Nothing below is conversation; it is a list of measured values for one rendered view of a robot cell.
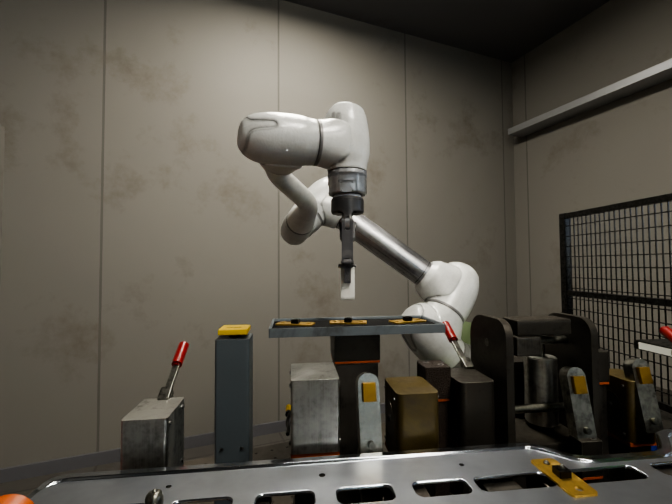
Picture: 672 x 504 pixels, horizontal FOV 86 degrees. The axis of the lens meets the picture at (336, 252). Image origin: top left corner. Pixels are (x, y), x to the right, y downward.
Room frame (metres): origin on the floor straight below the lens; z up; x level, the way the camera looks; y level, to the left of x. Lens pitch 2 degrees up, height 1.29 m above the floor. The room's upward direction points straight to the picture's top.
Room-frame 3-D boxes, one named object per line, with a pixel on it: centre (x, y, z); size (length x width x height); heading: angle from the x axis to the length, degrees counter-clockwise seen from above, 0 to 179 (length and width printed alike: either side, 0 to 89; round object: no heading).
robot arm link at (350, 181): (0.82, -0.03, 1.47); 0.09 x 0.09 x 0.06
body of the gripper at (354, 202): (0.82, -0.03, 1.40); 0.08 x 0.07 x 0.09; 178
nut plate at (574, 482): (0.50, -0.31, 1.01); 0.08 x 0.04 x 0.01; 6
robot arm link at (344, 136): (0.81, -0.01, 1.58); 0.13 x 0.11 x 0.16; 109
